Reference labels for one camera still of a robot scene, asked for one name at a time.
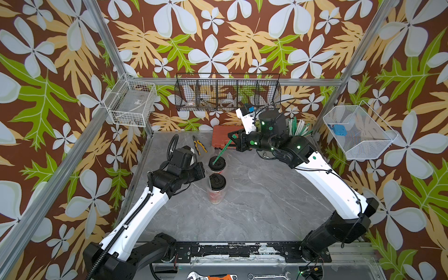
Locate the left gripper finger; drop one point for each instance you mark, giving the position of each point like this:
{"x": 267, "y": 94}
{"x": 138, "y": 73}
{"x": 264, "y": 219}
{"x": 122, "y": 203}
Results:
{"x": 198, "y": 171}
{"x": 172, "y": 146}

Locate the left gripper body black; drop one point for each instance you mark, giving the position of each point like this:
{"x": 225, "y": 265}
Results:
{"x": 185, "y": 176}

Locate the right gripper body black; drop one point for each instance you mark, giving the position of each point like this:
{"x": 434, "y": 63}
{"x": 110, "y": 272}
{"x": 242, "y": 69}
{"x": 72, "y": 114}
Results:
{"x": 259, "y": 141}

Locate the red cup black lid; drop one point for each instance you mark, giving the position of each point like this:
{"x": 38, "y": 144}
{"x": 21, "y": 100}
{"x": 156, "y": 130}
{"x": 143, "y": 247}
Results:
{"x": 217, "y": 188}
{"x": 217, "y": 164}

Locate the clear plastic carrier bag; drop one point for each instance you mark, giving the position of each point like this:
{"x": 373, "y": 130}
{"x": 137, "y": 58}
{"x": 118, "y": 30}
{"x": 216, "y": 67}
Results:
{"x": 208, "y": 172}

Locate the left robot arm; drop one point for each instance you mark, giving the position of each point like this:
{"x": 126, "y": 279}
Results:
{"x": 117, "y": 257}

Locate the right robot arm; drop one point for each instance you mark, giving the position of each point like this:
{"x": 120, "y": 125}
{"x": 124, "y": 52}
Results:
{"x": 351, "y": 217}

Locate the red plastic tool case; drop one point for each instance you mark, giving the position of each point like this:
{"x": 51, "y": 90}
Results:
{"x": 220, "y": 135}

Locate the white green straws bundle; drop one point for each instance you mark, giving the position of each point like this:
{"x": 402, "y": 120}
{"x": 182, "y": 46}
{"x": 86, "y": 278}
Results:
{"x": 298, "y": 128}

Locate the blue object in basket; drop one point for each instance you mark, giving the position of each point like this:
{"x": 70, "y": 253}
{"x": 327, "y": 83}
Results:
{"x": 339, "y": 130}

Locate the white mesh basket right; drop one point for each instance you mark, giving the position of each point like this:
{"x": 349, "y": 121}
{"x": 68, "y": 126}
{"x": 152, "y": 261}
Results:
{"x": 368, "y": 134}

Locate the silver combination wrench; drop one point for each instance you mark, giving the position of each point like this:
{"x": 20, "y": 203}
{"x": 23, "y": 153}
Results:
{"x": 284, "y": 276}

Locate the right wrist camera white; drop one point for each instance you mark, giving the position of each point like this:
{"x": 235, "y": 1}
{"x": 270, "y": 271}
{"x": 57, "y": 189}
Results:
{"x": 247, "y": 114}

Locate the yellow handled pliers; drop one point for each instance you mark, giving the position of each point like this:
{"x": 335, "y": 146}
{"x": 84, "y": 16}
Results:
{"x": 198, "y": 145}

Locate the black wire basket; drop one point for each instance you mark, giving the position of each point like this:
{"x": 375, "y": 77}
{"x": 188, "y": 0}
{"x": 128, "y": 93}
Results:
{"x": 226, "y": 91}

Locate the white wire basket left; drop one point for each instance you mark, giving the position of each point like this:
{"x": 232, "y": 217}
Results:
{"x": 130, "y": 102}

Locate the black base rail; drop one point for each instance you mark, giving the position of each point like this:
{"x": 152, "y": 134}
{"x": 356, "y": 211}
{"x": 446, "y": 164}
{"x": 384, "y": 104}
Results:
{"x": 186, "y": 251}

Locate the adjustable wrench orange handle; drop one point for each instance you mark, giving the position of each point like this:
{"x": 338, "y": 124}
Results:
{"x": 196, "y": 276}

